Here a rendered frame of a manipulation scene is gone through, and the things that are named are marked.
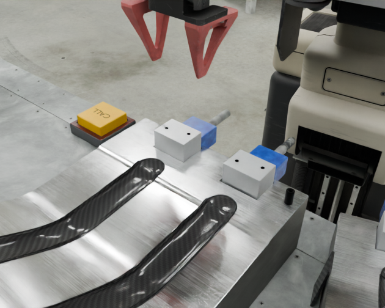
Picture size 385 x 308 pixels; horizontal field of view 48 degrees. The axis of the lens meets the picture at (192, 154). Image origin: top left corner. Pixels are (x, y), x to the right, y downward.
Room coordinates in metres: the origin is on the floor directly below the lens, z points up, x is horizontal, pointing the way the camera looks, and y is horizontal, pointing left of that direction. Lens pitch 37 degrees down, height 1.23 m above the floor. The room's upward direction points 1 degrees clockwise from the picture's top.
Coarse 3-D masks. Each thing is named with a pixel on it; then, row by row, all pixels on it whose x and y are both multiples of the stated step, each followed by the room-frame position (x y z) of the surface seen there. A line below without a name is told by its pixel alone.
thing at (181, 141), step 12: (192, 120) 0.50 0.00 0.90; (216, 120) 0.52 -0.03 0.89; (156, 132) 0.46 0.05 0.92; (168, 132) 0.46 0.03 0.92; (180, 132) 0.46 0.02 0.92; (192, 132) 0.46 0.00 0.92; (204, 132) 0.48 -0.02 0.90; (156, 144) 0.46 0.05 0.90; (168, 144) 0.44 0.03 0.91; (180, 144) 0.43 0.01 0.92; (192, 144) 0.44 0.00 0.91; (204, 144) 0.47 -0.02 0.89; (180, 156) 0.43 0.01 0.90
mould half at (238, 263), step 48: (144, 144) 0.47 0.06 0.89; (48, 192) 0.38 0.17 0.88; (144, 192) 0.37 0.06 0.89; (192, 192) 0.37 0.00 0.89; (240, 192) 0.37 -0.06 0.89; (96, 240) 0.30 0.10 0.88; (144, 240) 0.30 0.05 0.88; (240, 240) 0.30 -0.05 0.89; (288, 240) 0.34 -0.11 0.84; (0, 288) 0.21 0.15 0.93; (48, 288) 0.22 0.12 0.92; (192, 288) 0.25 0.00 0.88; (240, 288) 0.26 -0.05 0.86
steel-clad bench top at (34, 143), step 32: (0, 64) 0.88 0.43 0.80; (0, 96) 0.74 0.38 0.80; (32, 96) 0.74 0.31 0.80; (64, 96) 0.74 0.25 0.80; (0, 128) 0.63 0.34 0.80; (32, 128) 0.63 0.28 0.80; (64, 128) 0.63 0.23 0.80; (0, 160) 0.54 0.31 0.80; (32, 160) 0.54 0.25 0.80; (64, 160) 0.54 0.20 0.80; (0, 192) 0.46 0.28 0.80; (320, 224) 0.41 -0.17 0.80; (320, 256) 0.36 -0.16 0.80; (288, 288) 0.31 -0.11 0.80
